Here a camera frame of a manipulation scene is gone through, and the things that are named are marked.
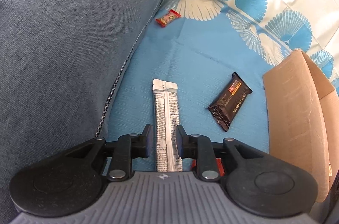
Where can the small red candy packet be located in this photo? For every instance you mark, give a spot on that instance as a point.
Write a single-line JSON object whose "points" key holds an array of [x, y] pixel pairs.
{"points": [[167, 18]]}

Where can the blue fan-print cloth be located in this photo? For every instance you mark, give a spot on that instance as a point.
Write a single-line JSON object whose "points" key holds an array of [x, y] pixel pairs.
{"points": [[198, 54]]}

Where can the red snack packet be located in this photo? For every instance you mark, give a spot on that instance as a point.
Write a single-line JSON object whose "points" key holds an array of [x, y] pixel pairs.
{"points": [[219, 164]]}

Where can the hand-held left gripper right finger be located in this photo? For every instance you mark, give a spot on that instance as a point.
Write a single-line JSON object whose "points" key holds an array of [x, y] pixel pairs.
{"points": [[180, 142]]}

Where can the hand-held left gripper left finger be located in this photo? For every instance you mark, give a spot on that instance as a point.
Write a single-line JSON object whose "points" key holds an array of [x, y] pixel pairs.
{"points": [[148, 142]]}

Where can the dark brown chocolate bar packet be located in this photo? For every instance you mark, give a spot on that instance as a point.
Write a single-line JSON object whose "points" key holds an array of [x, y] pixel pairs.
{"points": [[229, 103]]}

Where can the silver stick snack packet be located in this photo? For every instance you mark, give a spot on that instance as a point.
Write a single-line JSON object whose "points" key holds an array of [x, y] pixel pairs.
{"points": [[165, 107]]}

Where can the brown cardboard box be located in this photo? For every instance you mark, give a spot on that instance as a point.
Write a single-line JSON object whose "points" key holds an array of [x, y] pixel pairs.
{"points": [[291, 112]]}

